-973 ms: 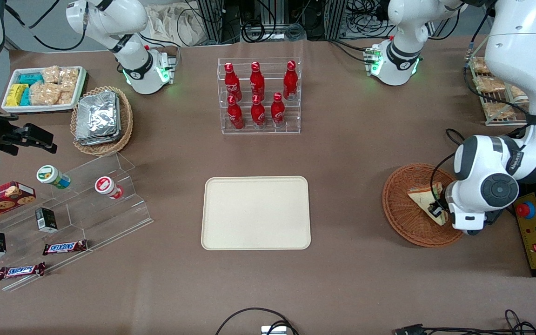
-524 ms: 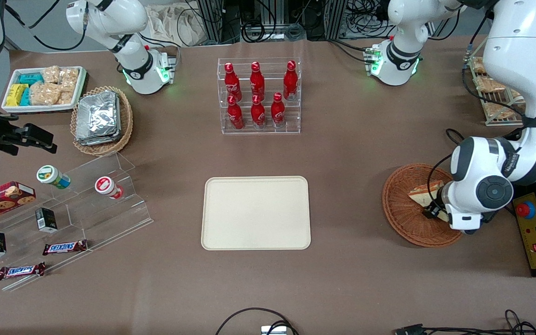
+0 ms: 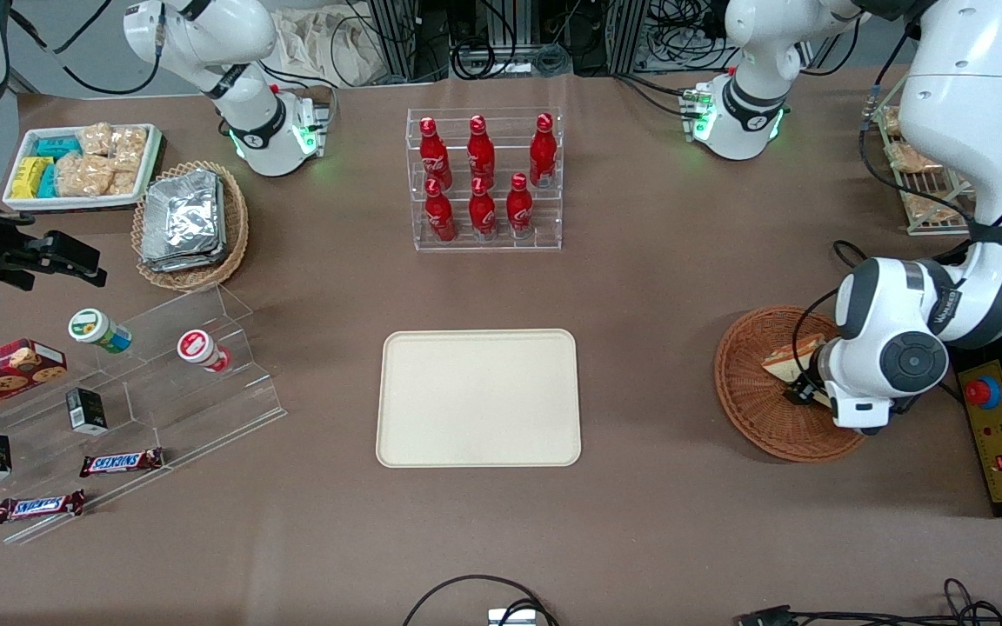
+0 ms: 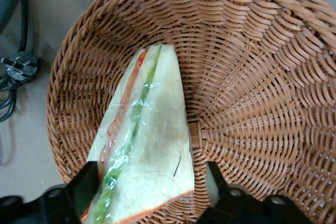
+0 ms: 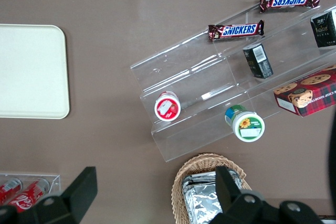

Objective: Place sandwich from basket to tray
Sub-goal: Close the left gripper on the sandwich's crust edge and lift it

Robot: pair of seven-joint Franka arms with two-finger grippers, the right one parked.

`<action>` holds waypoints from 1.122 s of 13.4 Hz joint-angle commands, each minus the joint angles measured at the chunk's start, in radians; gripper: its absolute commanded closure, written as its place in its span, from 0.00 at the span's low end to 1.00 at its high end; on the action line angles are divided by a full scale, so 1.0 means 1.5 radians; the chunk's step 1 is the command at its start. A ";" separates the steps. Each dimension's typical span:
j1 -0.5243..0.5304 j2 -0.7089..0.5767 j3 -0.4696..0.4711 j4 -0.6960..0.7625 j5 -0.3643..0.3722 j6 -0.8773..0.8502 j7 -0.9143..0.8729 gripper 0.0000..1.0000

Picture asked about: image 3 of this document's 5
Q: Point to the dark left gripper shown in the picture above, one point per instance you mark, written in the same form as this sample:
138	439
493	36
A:
805	389

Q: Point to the triangular sandwich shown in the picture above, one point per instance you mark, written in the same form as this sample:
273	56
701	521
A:
792	358

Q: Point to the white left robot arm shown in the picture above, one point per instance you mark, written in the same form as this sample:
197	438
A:
953	87

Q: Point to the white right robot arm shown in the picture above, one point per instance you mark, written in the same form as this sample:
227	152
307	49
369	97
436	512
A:
240	130

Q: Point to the round brown wicker basket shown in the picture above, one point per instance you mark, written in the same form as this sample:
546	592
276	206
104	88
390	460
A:
762	426

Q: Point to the white rectangular snack tray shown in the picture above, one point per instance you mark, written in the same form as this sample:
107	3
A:
75	203

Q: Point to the oval wicker basket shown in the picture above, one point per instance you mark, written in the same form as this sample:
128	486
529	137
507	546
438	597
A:
236	226

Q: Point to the beige plastic tray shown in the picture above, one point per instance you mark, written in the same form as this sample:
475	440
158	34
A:
479	400

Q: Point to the green lid yogurt cup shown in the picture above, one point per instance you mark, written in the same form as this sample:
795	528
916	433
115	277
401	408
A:
96	329

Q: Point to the teal snack packet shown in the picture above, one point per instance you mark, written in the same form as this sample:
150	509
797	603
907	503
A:
48	181
57	146

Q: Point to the rice cracker bag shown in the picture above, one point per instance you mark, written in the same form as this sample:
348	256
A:
83	176
96	137
123	183
129	146

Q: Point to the yellow snack packet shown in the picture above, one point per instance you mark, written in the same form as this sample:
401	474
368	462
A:
29	176

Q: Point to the silver foil pack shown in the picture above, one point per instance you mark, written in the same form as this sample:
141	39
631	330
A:
179	265
183	217

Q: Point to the red lid yogurt cup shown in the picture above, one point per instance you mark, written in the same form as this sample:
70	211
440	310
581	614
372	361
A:
199	348

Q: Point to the clear acrylic stepped display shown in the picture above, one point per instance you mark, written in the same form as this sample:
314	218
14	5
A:
205	417

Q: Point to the black control box yellow panel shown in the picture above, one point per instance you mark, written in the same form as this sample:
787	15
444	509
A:
1001	435

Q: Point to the snickers chocolate bar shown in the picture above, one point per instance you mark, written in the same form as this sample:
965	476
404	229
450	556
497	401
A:
121	462
40	506

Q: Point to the clear bag of crackers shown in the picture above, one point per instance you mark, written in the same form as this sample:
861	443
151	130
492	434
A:
889	122
927	207
911	158

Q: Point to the clear acrylic bottle rack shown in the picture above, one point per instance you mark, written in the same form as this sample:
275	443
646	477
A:
544	235

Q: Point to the beige cloth bag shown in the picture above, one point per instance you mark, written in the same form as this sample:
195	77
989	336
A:
327	43

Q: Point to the red cola bottle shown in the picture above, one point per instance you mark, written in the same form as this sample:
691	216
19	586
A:
440	217
434	156
543	152
481	152
519	209
483	213

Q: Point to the small grey device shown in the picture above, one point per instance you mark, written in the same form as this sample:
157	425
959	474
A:
511	618

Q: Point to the aluminium frame post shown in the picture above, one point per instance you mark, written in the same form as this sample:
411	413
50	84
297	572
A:
627	35
395	39

